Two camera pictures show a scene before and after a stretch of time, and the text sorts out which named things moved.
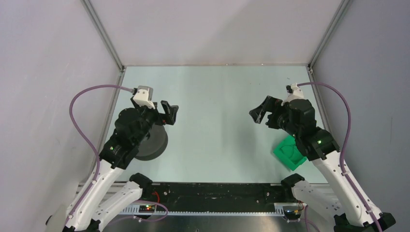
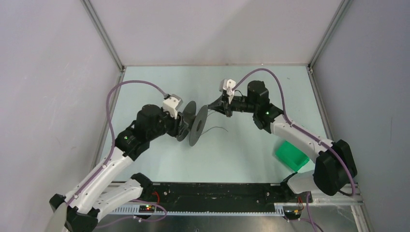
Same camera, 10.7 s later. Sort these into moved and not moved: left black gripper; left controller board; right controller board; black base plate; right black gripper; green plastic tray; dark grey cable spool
Moved: right black gripper; dark grey cable spool; left black gripper
Not moved: right controller board; left controller board; black base plate; green plastic tray
